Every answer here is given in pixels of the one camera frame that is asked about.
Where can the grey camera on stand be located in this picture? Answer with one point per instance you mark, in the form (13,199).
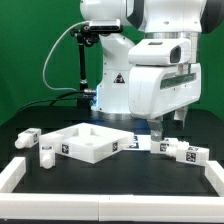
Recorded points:
(105,25)

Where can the black camera stand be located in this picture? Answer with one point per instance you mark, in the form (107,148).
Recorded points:
(85,38)

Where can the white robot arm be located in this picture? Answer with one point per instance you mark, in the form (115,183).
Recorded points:
(144,19)

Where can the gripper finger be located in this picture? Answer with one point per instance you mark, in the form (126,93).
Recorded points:
(156,129)
(179,118)

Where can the white sheet with tags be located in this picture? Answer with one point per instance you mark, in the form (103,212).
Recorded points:
(140,143)

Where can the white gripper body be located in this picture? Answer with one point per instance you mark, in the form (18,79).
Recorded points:
(155,91)

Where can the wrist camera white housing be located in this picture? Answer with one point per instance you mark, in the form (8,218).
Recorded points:
(160,52)

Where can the white U-shaped fence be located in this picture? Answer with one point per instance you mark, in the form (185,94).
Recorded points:
(101,207)

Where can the white square table top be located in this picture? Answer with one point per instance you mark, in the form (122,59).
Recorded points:
(87,142)

